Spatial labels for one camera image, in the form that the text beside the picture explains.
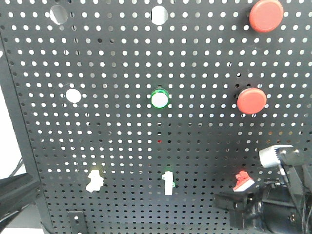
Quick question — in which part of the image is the upper red mushroom button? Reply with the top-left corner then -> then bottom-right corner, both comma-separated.
249,0 -> 284,33

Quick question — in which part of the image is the red mushroom button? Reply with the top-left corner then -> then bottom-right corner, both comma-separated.
249,0 -> 284,33
236,88 -> 267,115

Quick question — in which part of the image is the black perforated pegboard panel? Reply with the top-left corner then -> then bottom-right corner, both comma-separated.
0,0 -> 312,234

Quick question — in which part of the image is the red toggle switch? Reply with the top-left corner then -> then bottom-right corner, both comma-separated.
233,170 -> 254,192

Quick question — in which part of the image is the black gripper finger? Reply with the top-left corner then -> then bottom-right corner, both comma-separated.
0,173 -> 41,228

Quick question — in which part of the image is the lower red mushroom button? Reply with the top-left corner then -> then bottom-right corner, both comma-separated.
236,88 -> 267,115

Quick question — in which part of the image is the green round push button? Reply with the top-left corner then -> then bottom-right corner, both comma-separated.
151,88 -> 170,109

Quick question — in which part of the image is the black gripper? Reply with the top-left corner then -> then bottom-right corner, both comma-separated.
213,185 -> 312,234

